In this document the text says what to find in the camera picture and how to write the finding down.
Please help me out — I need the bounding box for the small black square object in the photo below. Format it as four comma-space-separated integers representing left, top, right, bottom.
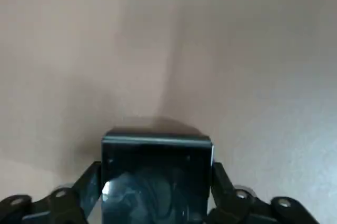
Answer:
101, 126, 214, 224

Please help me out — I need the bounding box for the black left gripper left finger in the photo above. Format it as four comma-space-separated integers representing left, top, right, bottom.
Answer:
0, 159, 103, 224

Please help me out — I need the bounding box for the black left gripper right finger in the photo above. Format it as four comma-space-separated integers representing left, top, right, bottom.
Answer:
207, 162, 321, 224

